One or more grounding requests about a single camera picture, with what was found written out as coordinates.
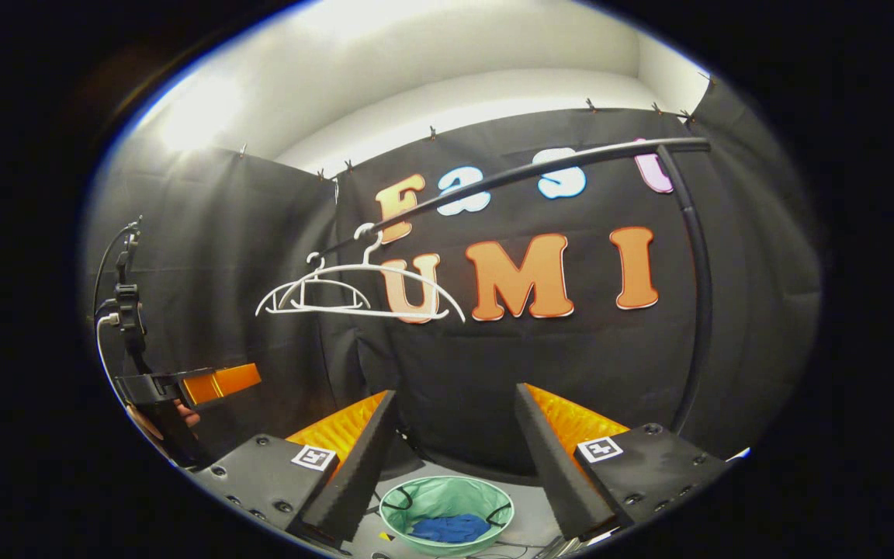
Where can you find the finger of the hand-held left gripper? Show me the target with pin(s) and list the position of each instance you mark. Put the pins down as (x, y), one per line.
(218, 382)

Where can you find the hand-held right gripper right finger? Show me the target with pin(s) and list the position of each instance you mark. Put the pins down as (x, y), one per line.
(559, 481)

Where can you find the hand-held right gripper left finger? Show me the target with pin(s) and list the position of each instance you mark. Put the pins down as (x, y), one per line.
(362, 473)

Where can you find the green laundry hamper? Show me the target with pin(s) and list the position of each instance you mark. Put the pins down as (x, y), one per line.
(447, 497)

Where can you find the white plastic clothes hanger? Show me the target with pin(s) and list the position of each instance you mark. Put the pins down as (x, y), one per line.
(323, 282)
(385, 268)

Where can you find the black stand with clamps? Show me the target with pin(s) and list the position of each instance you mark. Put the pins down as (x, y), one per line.
(129, 310)

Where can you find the row of small backdrop clips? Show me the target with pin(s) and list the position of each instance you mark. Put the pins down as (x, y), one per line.
(431, 133)

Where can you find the black clothes rack rail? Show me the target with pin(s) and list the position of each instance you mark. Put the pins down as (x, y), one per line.
(540, 167)

